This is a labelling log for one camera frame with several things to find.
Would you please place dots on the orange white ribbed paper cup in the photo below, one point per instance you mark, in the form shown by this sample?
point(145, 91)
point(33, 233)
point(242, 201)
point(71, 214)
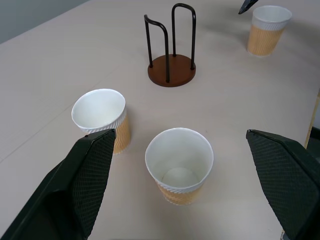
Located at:
point(105, 117)
point(178, 172)
point(267, 32)

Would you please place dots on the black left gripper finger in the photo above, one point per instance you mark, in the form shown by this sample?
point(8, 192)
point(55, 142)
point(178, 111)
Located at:
point(75, 180)
point(287, 180)

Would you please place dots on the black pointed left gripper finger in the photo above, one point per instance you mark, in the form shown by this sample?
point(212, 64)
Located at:
point(246, 5)

